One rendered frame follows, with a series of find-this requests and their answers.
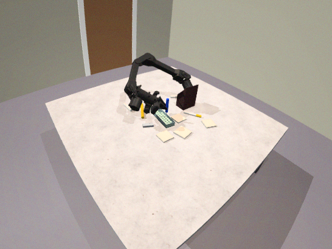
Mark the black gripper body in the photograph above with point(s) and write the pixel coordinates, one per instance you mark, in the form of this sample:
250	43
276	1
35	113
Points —
152	100

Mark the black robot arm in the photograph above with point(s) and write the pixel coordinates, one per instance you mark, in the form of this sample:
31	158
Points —
136	94

